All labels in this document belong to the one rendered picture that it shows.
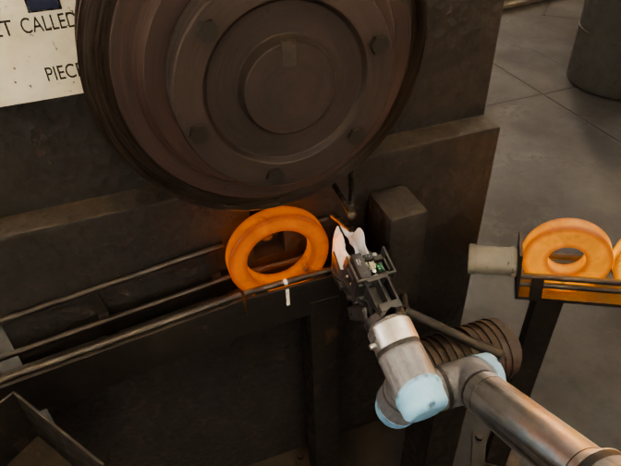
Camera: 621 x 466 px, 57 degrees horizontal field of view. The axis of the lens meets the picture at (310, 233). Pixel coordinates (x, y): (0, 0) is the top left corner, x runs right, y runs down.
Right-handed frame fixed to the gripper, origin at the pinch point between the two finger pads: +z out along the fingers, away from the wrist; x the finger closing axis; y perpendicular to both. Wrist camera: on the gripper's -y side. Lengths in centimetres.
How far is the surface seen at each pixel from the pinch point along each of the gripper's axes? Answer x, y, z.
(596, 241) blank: -40.1, 7.1, -18.7
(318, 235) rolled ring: 5.4, 4.1, -1.5
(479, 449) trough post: -35, -66, -35
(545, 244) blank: -33.6, 3.7, -15.0
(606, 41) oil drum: -209, -87, 125
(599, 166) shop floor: -162, -98, 59
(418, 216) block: -12.6, 5.8, -3.9
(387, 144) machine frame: -12.2, 9.6, 10.5
